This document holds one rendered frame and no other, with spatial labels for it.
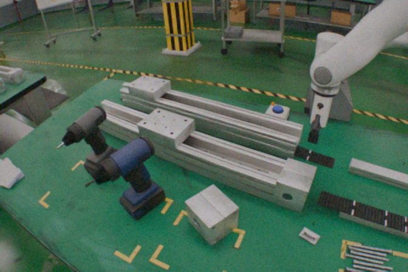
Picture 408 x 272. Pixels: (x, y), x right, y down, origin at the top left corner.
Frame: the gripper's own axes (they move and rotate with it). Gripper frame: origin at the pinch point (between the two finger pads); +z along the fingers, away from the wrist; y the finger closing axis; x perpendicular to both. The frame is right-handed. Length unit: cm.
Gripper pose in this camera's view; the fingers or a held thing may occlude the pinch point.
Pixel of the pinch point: (315, 132)
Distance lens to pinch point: 84.2
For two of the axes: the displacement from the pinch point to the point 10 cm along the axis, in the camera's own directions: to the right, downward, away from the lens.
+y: 5.3, -5.2, 6.7
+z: 0.7, 8.1, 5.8
